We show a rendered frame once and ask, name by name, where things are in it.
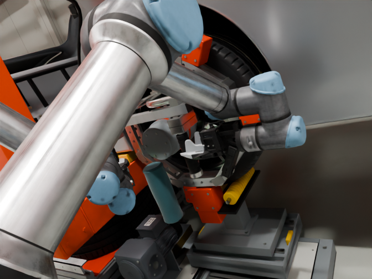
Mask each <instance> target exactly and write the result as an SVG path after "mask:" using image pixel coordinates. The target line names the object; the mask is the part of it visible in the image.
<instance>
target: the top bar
mask: <svg viewBox="0 0 372 279"><path fill-rule="evenodd" d="M191 110H193V108H192V106H191V105H189V104H186V103H184V102H183V103H181V104H180V105H178V106H174V107H170V106H166V107H161V108H157V109H154V110H149V111H146V112H141V113H137V114H134V115H132V116H131V118H130V120H129V122H128V123H127V125H126V126H132V125H136V124H139V123H145V122H149V121H154V120H159V119H163V118H167V117H173V116H178V115H182V114H186V113H189V112H191Z"/></svg>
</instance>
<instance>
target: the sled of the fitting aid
mask: <svg viewBox="0 0 372 279"><path fill-rule="evenodd" d="M302 226H303V225H302V222H301V218H300V215H299V214H294V213H287V217H286V220H285V223H284V225H283V228H282V231H281V234H280V237H279V239H278V242H277V245H276V248H275V251H274V253H273V256H272V257H267V256H256V255H246V254H236V253H229V252H219V251H209V250H198V249H196V247H195V245H194V244H193V246H192V247H191V248H190V250H189V251H188V253H187V258H188V260H189V262H190V265H191V266H195V267H202V268H209V269H214V270H222V271H229V272H237V273H244V274H248V275H256V276H263V277H271V278H279V279H288V275H289V272H290V269H291V265H292V261H293V257H294V255H295V251H296V247H297V244H298V240H299V236H300V233H301V230H302Z"/></svg>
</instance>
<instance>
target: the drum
mask: <svg viewBox="0 0 372 279"><path fill-rule="evenodd" d="M170 118H171V117H167V118H163V119H159V120H157V121H156V122H154V123H152V124H151V125H150V127H149V128H148V129H146V130H145V131H144V133H143V135H142V143H143V146H144V148H145V150H146V152H147V153H148V154H149V155H150V156H152V157H153V158H155V159H158V160H165V159H167V158H168V157H169V156H171V155H173V154H175V153H177V152H178V151H179V150H180V149H181V148H180V146H179V143H178V140H177V138H176V135H172V133H171V131H170V128H169V126H168V123H167V120H168V119H170ZM196 129H197V123H196V124H195V125H194V126H192V127H191V128H190V129H189V130H187V131H186V132H187V134H188V137H189V139H190V140H191V139H192V138H193V137H194V133H195V131H196Z"/></svg>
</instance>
